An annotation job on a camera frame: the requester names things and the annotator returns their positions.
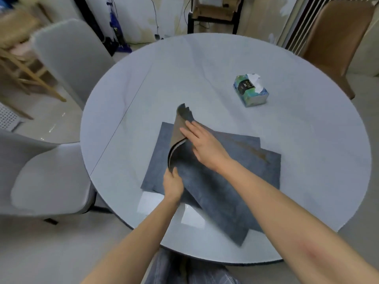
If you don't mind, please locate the person's left hand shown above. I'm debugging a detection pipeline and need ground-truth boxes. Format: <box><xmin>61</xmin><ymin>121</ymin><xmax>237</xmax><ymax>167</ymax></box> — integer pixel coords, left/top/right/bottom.
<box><xmin>163</xmin><ymin>167</ymin><xmax>185</xmax><ymax>204</ymax></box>

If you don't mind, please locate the person's right hand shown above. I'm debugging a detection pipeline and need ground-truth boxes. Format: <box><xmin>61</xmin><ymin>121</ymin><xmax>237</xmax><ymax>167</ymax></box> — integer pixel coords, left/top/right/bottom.
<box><xmin>180</xmin><ymin>120</ymin><xmax>233</xmax><ymax>174</ymax></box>

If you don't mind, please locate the stack of placemats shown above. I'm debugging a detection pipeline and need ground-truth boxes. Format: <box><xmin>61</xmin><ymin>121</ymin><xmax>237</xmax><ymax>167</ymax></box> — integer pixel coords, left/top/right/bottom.
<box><xmin>141</xmin><ymin>103</ymin><xmax>281</xmax><ymax>247</ymax></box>

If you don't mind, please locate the person's left forearm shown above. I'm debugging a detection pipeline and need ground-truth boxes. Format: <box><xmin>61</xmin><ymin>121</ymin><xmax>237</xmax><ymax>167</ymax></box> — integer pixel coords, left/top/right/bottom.
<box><xmin>81</xmin><ymin>198</ymin><xmax>181</xmax><ymax>284</ymax></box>

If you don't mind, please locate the person's right forearm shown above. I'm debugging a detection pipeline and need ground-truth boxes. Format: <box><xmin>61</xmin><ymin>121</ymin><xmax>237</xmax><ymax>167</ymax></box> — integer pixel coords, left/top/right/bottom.
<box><xmin>219</xmin><ymin>158</ymin><xmax>379</xmax><ymax>284</ymax></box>

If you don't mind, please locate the round grey marble table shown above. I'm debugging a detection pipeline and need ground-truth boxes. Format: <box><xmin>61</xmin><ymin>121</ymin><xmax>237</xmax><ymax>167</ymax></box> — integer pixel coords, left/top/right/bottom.
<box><xmin>80</xmin><ymin>33</ymin><xmax>372</xmax><ymax>265</ymax></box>

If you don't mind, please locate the blue green tissue pack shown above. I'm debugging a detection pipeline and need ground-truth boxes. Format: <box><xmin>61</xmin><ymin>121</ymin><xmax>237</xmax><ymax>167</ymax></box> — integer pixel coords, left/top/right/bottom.
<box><xmin>233</xmin><ymin>73</ymin><xmax>269</xmax><ymax>108</ymax></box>

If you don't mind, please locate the black metal rack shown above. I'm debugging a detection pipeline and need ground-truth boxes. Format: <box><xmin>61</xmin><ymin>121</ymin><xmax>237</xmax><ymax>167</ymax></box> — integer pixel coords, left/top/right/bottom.
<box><xmin>187</xmin><ymin>0</ymin><xmax>245</xmax><ymax>35</ymax></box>

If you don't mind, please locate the grey chair with stitched back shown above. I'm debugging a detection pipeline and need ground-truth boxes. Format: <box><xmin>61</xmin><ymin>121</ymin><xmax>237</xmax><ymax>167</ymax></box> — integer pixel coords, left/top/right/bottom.
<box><xmin>0</xmin><ymin>127</ymin><xmax>113</xmax><ymax>225</ymax></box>

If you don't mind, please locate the cardboard box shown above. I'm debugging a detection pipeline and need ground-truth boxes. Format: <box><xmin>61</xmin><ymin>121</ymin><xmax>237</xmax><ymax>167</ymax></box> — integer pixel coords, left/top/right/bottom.
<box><xmin>192</xmin><ymin>2</ymin><xmax>237</xmax><ymax>22</ymax></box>

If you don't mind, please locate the blue upright vacuum cleaner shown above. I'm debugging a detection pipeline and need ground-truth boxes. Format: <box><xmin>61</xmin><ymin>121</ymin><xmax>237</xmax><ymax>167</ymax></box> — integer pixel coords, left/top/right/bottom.
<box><xmin>108</xmin><ymin>10</ymin><xmax>133</xmax><ymax>54</ymax></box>

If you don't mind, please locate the white radiator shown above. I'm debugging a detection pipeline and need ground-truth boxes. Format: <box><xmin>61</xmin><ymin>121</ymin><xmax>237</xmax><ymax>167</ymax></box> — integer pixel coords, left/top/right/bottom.
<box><xmin>283</xmin><ymin>0</ymin><xmax>329</xmax><ymax>55</ymax></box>

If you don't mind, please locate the grey plain back chair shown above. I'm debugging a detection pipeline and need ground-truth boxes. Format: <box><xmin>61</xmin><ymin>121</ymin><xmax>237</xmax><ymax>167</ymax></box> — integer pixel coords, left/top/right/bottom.
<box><xmin>31</xmin><ymin>19</ymin><xmax>116</xmax><ymax>111</ymax></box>

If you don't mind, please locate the brown leather chair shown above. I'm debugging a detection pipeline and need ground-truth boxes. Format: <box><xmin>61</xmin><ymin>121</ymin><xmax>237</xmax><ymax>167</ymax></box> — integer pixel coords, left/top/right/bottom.
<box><xmin>302</xmin><ymin>0</ymin><xmax>377</xmax><ymax>100</ymax></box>

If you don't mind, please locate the white perforated basket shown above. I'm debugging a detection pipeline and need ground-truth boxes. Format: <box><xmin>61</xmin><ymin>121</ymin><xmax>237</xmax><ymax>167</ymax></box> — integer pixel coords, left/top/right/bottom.
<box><xmin>0</xmin><ymin>102</ymin><xmax>21</xmax><ymax>132</ymax></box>

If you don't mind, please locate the light wooden high chair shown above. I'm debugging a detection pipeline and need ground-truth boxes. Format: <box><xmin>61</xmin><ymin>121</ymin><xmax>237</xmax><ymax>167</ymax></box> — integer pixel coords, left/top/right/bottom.
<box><xmin>0</xmin><ymin>8</ymin><xmax>67</xmax><ymax>120</ymax></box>

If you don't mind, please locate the black upright post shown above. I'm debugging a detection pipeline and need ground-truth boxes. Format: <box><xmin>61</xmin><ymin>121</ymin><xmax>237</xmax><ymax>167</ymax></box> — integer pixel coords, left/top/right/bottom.
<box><xmin>74</xmin><ymin>0</ymin><xmax>119</xmax><ymax>56</ymax></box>

